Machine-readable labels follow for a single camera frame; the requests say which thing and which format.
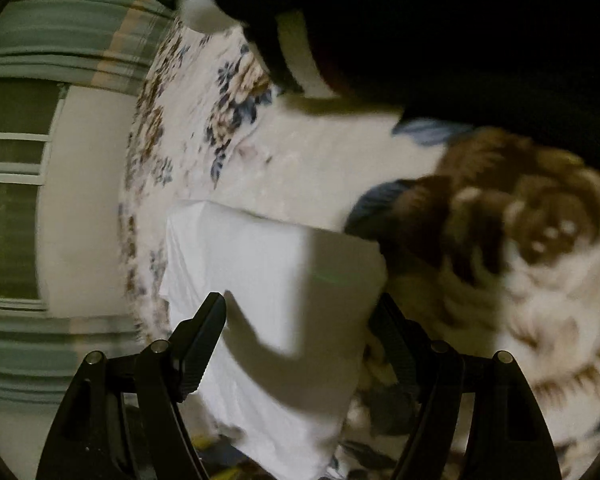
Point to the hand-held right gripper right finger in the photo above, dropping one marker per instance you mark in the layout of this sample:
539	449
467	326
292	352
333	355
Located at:
396	352

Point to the floral blanket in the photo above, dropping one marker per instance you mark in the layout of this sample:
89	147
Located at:
305	160

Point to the black garment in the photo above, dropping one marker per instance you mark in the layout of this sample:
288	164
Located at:
455	35

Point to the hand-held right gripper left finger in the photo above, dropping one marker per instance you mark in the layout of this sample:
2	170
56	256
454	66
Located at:
205	347

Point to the white shirt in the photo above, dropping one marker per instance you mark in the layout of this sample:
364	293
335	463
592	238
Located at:
260	270

